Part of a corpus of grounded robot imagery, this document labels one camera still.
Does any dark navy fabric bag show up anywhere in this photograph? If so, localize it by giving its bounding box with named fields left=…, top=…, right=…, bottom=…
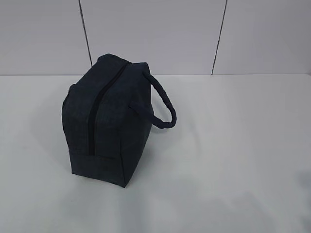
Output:
left=61, top=54, right=177, bottom=187

